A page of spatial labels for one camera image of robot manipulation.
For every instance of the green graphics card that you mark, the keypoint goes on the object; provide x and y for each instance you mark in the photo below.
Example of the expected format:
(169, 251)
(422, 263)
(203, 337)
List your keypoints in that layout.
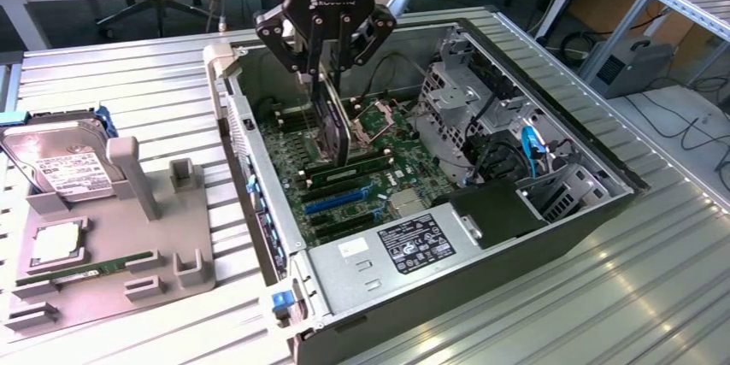
(334, 134)

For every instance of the black RAM slot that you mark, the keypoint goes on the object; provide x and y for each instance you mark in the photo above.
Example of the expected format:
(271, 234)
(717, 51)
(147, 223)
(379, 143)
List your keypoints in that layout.
(291, 109)
(364, 152)
(295, 122)
(292, 113)
(367, 157)
(294, 118)

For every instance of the metal socket cover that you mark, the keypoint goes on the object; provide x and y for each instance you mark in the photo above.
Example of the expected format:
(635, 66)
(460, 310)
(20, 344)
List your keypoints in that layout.
(374, 119)

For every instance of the metal drive cage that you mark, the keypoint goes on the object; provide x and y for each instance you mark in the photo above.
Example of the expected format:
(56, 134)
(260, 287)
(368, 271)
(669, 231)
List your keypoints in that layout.
(456, 95)

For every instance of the thin metal locking lever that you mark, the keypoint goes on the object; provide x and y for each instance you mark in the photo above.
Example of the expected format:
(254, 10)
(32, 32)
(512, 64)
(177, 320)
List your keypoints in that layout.
(308, 121)

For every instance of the grey office chair base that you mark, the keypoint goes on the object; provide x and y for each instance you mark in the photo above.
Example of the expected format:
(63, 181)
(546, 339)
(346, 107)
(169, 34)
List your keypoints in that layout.
(161, 2)

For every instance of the green motherboard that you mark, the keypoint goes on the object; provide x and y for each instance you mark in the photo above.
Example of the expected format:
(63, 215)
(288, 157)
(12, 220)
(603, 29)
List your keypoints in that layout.
(412, 155)

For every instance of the green RAM stick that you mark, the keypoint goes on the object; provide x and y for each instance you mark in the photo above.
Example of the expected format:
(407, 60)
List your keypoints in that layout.
(364, 172)
(73, 273)

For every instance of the long black expansion slot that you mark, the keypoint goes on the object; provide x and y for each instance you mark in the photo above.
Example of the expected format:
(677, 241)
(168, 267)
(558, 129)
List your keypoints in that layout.
(350, 231)
(334, 195)
(347, 221)

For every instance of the silver chipset heatsink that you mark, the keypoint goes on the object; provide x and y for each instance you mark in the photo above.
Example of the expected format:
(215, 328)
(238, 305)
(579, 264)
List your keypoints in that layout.
(407, 204)

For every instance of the blue expansion slot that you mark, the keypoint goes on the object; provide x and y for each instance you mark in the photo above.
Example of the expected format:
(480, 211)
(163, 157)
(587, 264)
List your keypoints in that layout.
(336, 204)

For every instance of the brown wooden panel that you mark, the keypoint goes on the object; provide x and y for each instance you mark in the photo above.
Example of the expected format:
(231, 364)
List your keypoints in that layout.
(615, 6)

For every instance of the black plastic cover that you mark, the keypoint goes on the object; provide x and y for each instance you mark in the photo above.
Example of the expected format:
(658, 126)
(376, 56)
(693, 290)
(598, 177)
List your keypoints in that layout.
(490, 215)

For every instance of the silver hard disk blue rails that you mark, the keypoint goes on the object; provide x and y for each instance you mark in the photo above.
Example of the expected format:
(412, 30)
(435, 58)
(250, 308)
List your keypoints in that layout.
(63, 155)

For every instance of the grey control box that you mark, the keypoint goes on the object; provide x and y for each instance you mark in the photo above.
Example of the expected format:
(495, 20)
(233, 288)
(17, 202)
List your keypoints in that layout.
(638, 70)

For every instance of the metal disk bay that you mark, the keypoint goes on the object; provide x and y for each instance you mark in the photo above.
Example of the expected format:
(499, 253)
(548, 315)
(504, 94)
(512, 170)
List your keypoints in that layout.
(564, 202)

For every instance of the grey parts rack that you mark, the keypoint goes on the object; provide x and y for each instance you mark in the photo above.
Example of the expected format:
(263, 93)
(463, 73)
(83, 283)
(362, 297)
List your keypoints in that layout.
(113, 237)

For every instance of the silver power supply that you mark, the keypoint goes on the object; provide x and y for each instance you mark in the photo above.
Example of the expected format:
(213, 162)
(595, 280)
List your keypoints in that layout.
(354, 279)

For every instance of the blue case latch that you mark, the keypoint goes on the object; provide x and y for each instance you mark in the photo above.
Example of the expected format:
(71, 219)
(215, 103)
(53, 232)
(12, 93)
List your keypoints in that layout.
(280, 301)

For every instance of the silver CPU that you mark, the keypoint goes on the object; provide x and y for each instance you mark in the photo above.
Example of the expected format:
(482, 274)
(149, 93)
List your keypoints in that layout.
(53, 243)

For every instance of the open PC case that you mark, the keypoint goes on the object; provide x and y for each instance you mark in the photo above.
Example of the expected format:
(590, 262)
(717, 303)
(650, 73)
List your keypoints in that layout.
(456, 296)

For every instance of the aluminium profile frame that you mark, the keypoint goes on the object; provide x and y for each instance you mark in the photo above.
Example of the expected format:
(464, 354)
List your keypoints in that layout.
(695, 1)

